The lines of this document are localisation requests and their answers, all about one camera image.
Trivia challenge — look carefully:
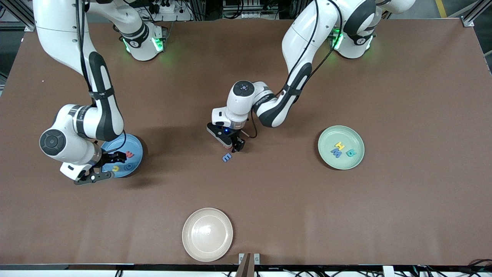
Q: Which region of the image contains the blue round plate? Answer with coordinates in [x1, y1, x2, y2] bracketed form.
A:
[101, 133, 144, 178]

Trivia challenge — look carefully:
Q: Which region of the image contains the brown table cover sheet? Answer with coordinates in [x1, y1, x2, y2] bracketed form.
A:
[0, 18, 492, 266]

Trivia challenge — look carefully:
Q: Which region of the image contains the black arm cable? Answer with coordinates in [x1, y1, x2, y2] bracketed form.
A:
[240, 0, 344, 139]
[75, 0, 128, 154]

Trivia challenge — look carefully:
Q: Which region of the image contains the grey metal bracket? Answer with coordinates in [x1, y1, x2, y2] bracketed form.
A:
[238, 253, 261, 266]

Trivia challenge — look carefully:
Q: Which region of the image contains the beige round plate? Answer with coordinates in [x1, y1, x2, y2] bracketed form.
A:
[182, 208, 234, 263]

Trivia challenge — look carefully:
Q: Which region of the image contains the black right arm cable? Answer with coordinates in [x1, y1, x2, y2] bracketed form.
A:
[75, 0, 128, 154]

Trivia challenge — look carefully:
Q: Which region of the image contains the aluminium frame profile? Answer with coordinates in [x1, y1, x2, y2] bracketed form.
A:
[461, 0, 492, 27]
[0, 0, 36, 32]

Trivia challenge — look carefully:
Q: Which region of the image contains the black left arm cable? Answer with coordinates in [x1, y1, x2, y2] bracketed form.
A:
[240, 0, 344, 139]

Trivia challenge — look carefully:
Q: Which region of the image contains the white power strip with plugs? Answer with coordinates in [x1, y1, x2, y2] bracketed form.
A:
[149, 0, 193, 22]

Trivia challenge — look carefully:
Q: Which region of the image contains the dark brown post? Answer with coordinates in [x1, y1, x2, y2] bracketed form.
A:
[235, 253, 254, 277]

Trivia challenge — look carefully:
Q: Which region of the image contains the green round plate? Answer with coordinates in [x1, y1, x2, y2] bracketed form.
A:
[317, 125, 365, 170]

